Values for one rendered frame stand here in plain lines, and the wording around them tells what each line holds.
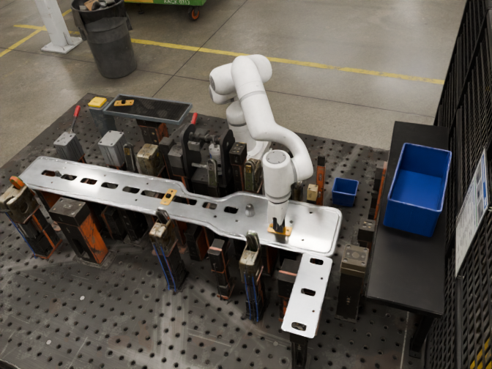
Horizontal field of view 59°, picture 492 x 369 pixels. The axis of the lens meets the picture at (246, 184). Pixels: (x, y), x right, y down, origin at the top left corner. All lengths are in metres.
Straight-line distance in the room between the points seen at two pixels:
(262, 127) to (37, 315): 1.18
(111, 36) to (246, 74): 3.16
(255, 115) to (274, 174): 0.20
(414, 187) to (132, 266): 1.18
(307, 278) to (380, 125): 2.42
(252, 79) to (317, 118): 2.35
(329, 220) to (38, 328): 1.19
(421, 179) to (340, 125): 1.99
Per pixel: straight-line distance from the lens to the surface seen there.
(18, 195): 1.93
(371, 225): 1.49
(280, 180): 1.32
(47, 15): 5.50
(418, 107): 3.96
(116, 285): 1.93
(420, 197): 1.68
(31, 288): 2.07
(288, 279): 1.46
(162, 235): 1.56
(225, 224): 1.59
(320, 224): 1.58
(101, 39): 4.51
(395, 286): 1.42
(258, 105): 1.38
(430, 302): 1.42
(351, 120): 3.73
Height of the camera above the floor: 2.21
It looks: 44 degrees down
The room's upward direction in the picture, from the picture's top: 7 degrees counter-clockwise
